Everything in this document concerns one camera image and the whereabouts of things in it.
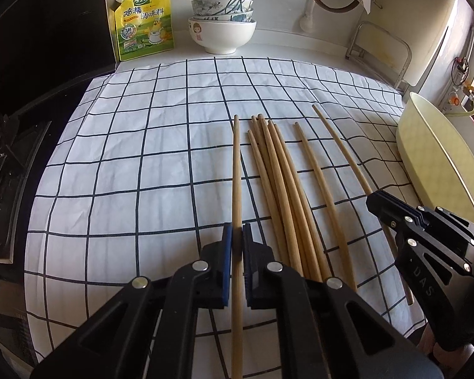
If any blue floral patterned bowl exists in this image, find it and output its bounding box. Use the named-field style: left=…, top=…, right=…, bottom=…
left=192, top=7, right=257, bottom=23
left=191, top=0, right=254, bottom=14

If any metal board rack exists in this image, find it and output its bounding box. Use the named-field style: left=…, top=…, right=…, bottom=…
left=345, top=21, right=412, bottom=88

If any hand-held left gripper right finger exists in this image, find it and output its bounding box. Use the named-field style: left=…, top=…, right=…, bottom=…
left=242, top=224, right=445, bottom=379

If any white black-checked cloth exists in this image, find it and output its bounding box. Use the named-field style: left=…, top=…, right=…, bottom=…
left=24, top=57, right=428, bottom=379

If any white bowl with cartoon print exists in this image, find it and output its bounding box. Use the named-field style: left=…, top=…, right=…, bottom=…
left=188, top=17, right=257, bottom=55

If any white long-handled brush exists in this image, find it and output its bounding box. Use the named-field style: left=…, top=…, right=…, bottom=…
left=299, top=0, right=315, bottom=33

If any gas valve with pipe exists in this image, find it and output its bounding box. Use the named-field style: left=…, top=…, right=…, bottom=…
left=438, top=57, right=474, bottom=113

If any yellow seasoning pouch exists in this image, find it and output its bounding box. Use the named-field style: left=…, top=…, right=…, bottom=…
left=111, top=0, right=178, bottom=62

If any bunch of wooden chopsticks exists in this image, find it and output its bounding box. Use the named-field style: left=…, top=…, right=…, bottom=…
left=247, top=114, right=358, bottom=293

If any wooden chopstick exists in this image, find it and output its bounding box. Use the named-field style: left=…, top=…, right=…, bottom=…
left=312, top=105, right=414, bottom=306
left=231, top=114, right=244, bottom=379

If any cream oval plastic basin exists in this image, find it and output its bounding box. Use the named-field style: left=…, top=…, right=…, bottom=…
left=396, top=92, right=474, bottom=232

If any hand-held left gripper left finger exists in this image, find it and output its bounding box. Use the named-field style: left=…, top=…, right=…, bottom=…
left=31, top=223, right=234, bottom=379

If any white cutting board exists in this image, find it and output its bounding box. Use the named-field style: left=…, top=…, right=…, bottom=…
left=404, top=0, right=458, bottom=86

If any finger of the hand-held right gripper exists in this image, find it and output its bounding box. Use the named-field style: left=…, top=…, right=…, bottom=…
left=373, top=190, right=474, bottom=247
left=367, top=195, right=474, bottom=277

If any person's right hand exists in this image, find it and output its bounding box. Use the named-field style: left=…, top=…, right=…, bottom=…
left=421, top=320, right=457, bottom=364

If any black gas stove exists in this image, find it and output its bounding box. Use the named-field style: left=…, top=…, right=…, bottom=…
left=0, top=83, right=54, bottom=265

